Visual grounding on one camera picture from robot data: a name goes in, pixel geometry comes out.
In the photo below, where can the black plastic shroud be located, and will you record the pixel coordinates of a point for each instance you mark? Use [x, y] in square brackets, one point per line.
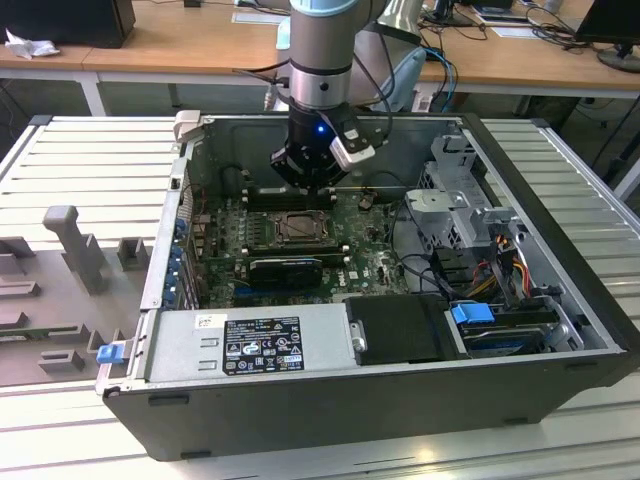
[395, 330]

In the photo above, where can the blue card retention clip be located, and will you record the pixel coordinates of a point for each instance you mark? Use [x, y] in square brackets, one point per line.
[181, 227]
[172, 290]
[176, 262]

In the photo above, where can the silver disk bay cage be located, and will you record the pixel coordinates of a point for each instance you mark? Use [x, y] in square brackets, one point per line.
[465, 220]

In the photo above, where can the black monitor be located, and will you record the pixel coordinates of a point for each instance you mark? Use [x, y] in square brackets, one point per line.
[610, 20]

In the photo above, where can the CPU socket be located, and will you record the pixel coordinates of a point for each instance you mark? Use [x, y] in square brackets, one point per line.
[274, 225]

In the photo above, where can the grey power supply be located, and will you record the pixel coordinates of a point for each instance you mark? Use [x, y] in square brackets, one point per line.
[170, 345]

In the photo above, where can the black PC case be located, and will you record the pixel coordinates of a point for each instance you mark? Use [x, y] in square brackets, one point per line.
[300, 415]

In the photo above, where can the black computer box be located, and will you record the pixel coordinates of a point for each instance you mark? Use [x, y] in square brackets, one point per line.
[65, 22]

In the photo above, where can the blue plastic latch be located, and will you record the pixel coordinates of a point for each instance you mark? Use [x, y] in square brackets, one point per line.
[110, 354]

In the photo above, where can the green motherboard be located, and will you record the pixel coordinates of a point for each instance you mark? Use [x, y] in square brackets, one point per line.
[372, 265]

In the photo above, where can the silver CPU chip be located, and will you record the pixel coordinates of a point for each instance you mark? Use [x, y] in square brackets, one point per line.
[302, 227]

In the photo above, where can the grey parts rack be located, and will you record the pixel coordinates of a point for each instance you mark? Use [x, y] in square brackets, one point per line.
[75, 320]

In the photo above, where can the hard disk blue carrier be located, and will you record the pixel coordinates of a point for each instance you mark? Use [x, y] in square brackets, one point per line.
[470, 320]

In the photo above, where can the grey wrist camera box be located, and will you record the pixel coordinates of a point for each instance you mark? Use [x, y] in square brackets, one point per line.
[352, 152]

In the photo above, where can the blue expansion slot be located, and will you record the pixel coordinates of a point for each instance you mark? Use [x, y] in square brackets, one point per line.
[241, 290]

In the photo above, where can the black RAM slot white clip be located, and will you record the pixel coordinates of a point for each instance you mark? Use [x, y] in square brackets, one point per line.
[280, 201]
[260, 190]
[257, 247]

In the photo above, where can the black graphics card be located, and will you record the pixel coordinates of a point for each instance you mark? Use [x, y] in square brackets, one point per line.
[285, 272]

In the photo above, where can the wooden desk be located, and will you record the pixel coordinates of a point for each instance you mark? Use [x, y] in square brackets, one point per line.
[525, 60]
[200, 45]

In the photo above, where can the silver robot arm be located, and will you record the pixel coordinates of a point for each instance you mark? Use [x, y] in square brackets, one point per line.
[320, 50]

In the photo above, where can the green RAM stick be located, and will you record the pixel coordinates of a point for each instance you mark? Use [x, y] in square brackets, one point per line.
[25, 336]

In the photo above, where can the crumpled white paper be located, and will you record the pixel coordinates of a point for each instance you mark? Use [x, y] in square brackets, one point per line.
[30, 47]

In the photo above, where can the white paper sheet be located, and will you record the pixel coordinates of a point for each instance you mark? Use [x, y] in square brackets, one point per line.
[515, 31]
[260, 17]

